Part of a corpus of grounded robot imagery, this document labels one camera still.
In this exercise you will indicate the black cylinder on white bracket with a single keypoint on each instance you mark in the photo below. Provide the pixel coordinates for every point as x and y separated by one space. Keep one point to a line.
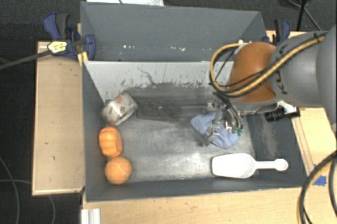
276 114

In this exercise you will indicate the orange toy pumpkin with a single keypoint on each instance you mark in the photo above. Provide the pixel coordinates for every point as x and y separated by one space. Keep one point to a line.
110 141

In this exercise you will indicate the pale wood board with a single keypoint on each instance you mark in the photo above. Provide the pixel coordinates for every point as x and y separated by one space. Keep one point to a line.
58 122

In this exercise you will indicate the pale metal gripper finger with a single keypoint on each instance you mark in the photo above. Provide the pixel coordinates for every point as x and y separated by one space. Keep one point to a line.
210 137
217 119

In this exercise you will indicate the orange ball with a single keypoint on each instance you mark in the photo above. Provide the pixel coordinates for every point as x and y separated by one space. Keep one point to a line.
118 170

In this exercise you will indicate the silver patterned cup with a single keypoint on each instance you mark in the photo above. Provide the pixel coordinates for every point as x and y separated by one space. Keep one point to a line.
118 109

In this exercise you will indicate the white plastic scoop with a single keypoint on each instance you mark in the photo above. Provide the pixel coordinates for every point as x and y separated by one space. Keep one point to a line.
234 166

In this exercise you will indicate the grey metal bin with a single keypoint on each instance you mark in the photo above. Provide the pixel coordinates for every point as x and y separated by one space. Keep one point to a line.
163 33

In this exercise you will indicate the light blue cloth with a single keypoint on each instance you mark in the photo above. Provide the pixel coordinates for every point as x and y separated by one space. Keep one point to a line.
200 124

